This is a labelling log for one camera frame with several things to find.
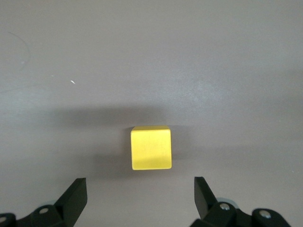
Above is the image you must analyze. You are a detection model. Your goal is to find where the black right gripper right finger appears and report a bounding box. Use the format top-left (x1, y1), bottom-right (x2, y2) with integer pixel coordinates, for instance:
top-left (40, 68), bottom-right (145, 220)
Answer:
top-left (190, 176), bottom-right (291, 227)

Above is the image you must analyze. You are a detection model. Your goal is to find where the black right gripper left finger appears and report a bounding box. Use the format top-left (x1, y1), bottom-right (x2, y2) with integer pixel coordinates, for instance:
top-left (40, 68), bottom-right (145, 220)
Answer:
top-left (0, 177), bottom-right (88, 227)

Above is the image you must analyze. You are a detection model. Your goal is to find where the yellow wooden block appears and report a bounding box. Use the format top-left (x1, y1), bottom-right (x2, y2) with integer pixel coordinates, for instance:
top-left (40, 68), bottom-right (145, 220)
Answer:
top-left (130, 125), bottom-right (172, 171)

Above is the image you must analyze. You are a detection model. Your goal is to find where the brown table cloth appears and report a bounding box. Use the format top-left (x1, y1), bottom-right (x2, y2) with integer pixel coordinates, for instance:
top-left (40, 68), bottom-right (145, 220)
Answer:
top-left (0, 0), bottom-right (303, 227)

